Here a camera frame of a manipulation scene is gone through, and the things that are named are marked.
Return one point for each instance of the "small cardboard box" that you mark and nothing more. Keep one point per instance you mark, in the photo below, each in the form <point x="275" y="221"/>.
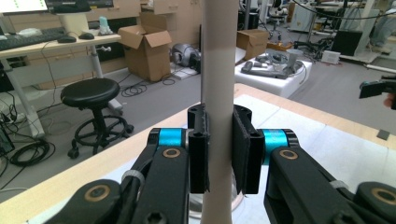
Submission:
<point x="253" y="43"/>

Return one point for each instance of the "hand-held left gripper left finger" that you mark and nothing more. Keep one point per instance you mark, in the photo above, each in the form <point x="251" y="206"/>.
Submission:
<point x="198" y="149"/>

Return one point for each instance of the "light desk with white legs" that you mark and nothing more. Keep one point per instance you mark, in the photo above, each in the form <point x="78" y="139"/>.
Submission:
<point x="46" y="48"/>

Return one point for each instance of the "white monitor base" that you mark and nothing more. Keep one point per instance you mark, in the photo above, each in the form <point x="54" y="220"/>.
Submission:
<point x="73" y="23"/>

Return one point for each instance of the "black box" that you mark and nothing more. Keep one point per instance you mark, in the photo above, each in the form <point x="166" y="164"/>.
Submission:
<point x="347" y="42"/>

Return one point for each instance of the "grey rounded device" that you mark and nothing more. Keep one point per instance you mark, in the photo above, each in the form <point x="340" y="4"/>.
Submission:
<point x="185" y="56"/>

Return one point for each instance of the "flat white foam slab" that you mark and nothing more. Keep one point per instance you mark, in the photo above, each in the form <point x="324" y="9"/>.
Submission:
<point x="183" y="74"/>

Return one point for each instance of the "grey tape piece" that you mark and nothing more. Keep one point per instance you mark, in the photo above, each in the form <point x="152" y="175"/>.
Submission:
<point x="383" y="134"/>

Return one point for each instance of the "dark grey tool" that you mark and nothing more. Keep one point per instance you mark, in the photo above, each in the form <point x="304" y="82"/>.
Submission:
<point x="264" y="72"/>

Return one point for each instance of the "black computer tower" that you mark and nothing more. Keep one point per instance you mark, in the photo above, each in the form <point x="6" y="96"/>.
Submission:
<point x="6" y="140"/>

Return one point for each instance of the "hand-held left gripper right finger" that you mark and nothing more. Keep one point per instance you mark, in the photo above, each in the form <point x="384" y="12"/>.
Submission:
<point x="249" y="155"/>

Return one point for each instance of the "large open cardboard box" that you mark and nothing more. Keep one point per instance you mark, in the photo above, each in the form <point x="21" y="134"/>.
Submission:
<point x="146" y="53"/>

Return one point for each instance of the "silver metal utensil stand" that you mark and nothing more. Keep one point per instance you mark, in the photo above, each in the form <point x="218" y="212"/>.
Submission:
<point x="219" y="77"/>

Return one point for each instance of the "white board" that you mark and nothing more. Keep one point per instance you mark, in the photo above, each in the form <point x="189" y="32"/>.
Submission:
<point x="239" y="55"/>

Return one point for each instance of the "white grid mat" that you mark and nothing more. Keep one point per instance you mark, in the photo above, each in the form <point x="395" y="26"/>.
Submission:
<point x="327" y="140"/>

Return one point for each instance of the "white foam block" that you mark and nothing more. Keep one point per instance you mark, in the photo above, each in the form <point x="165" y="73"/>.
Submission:
<point x="274" y="85"/>

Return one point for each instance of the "beige cabinet row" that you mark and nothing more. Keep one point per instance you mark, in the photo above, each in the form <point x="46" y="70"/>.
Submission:
<point x="183" y="18"/>

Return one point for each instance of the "small white box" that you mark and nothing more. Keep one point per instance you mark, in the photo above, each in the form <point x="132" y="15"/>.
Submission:
<point x="330" y="57"/>

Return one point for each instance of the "black round stool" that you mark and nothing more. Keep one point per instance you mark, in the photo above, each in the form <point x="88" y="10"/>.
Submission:
<point x="90" y="91"/>

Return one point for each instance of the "black keyboard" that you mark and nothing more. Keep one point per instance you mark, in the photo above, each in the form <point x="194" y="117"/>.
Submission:
<point x="28" y="39"/>

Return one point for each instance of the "black computer mouse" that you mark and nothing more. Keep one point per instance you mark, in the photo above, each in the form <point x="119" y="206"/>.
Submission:
<point x="66" y="39"/>
<point x="86" y="36"/>

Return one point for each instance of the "white lit monitor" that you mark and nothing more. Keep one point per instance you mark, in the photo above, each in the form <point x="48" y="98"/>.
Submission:
<point x="21" y="5"/>

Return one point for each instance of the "pale teal figurine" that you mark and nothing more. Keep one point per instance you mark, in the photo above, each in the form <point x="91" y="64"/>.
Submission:
<point x="105" y="26"/>

